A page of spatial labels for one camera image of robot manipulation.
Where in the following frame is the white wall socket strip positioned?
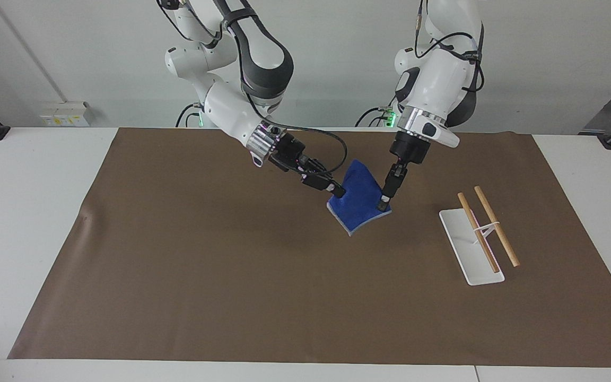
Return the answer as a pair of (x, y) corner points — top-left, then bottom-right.
(39, 100), (90, 127)

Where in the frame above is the blue towel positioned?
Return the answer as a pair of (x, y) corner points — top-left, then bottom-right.
(327, 159), (393, 237)

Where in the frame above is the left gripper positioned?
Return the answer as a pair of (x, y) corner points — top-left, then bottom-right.
(388, 130), (432, 183)

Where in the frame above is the black cable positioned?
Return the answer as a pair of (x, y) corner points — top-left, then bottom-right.
(354, 106), (394, 128)
(263, 121), (348, 176)
(414, 0), (477, 60)
(175, 103), (203, 128)

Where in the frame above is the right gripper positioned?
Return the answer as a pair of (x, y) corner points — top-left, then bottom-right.
(269, 131), (347, 199)

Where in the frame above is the white rack with wooden bars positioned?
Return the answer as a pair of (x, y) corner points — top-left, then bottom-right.
(439, 185), (521, 287)

